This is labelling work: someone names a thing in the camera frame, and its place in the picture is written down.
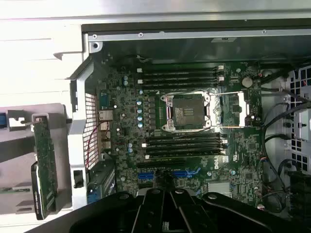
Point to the small finned heat sink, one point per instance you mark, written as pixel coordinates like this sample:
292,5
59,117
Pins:
105,115

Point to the RAM slot with white latches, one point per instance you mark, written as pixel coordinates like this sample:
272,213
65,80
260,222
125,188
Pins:
179,69
179,79
184,143
184,154

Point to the black expansion slot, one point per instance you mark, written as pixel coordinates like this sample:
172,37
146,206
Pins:
160,164

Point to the silver chipset heat sink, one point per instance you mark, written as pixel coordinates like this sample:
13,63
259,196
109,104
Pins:
218,189

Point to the silver socket cover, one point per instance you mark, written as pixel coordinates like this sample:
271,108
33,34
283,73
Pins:
243,109

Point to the silver coin battery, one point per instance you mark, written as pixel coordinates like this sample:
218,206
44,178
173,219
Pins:
247,82

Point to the black RAM slot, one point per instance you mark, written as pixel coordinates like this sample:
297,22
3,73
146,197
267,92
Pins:
179,85
179,74
184,138
184,148

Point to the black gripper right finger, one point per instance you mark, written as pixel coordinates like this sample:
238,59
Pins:
189,213

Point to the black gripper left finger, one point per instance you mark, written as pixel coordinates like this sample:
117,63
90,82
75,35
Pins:
150,213

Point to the silver perforated drive cage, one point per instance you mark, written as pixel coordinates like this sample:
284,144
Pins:
301,126

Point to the hard disk with blue caddy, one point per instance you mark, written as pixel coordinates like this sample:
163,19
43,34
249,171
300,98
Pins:
2,120

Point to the CPU socket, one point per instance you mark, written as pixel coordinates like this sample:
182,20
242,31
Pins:
187,112

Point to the blue expansion slot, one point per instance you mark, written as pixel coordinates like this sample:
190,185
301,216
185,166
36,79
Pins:
145,176

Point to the grey parts rack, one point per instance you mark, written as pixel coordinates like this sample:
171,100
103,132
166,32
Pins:
12,174

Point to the black open PC case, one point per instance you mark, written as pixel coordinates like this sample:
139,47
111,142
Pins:
194,48

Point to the green motherboard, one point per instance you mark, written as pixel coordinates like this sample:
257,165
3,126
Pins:
243,150

